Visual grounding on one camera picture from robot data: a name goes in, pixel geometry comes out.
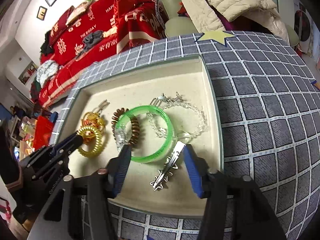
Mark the gold spiral hair tie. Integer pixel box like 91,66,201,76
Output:
75,125,105,158

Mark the yellow cord hair tie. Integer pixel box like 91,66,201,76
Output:
81,110,107,132

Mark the silver star hair clip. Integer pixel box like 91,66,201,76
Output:
150,141,185,191

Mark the green plastic bangle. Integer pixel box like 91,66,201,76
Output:
112,105,176,164

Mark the brown spiral hair tie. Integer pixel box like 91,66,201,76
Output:
111,107,140,147

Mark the green jewelry tray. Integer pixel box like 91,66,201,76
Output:
56,55,225,219

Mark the red gift bag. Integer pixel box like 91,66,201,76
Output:
33,116,54,151

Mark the light patterned folded blanket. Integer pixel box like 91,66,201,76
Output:
36,60,60,88

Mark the black clothing on sofa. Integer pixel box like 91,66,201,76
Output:
40,30,54,56

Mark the grey clothing on sofa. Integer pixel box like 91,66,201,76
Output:
76,30,104,57

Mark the red covered sofa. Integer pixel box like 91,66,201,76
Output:
30,0,167,107

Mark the red embroidered pillow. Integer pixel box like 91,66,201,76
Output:
49,5,75,46

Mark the beige green pillow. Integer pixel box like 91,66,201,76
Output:
66,0,94,26

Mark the green armchair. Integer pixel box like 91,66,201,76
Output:
154,0,299,48

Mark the washing machine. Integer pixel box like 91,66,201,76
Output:
293,0,313,56

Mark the beige down jacket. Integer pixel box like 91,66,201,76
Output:
181,0,290,43

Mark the wall painting landscape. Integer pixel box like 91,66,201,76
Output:
18,61,38,85

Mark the small dark picture frame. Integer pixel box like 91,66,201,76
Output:
36,6,47,21

